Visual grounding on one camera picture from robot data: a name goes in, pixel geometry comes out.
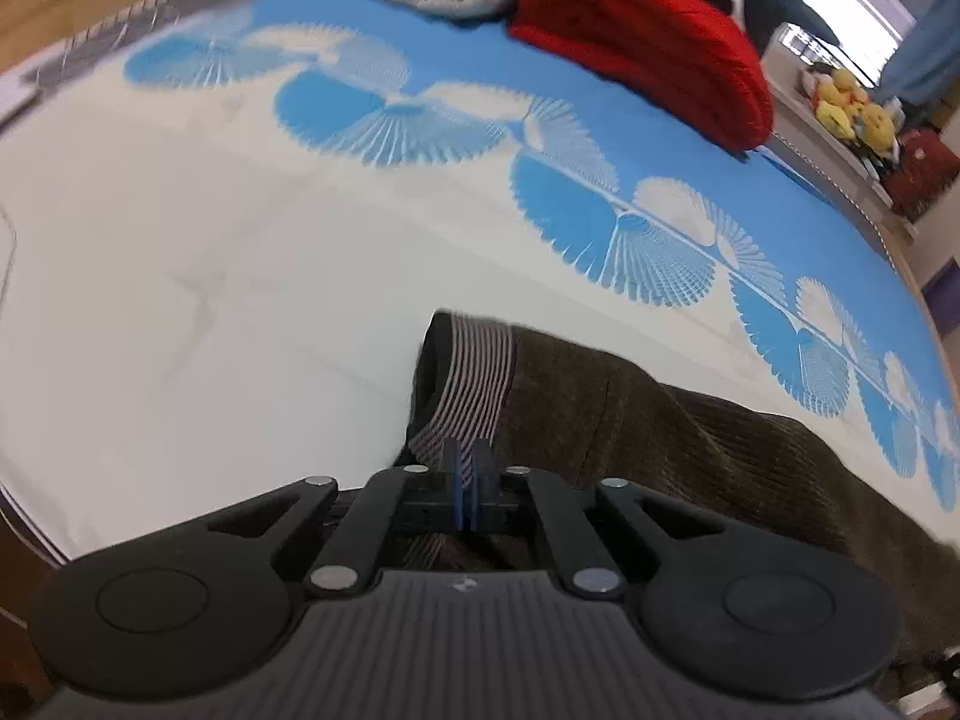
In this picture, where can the blue white printed bed sheet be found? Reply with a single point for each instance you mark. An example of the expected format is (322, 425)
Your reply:
(225, 255)

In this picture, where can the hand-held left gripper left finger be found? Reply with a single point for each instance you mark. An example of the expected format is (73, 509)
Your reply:
(451, 484)

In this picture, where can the white windowsill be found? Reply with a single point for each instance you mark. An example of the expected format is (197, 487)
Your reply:
(817, 135)

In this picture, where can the purple board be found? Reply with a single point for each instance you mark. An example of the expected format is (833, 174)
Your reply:
(943, 291)

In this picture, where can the yellow duck plush toy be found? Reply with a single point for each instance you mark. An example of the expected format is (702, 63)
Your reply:
(838, 101)

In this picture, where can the window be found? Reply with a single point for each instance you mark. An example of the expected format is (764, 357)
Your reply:
(851, 4)

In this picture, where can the yellow round plush toy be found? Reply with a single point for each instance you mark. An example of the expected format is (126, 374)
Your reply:
(876, 129)

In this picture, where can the red folded blanket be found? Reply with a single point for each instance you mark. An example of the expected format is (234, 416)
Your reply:
(660, 37)

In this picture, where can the red box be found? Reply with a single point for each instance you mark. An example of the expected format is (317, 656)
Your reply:
(924, 176)

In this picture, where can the blue curtain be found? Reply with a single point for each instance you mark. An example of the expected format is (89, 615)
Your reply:
(926, 45)

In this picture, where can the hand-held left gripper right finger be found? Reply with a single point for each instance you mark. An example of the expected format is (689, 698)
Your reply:
(481, 484)

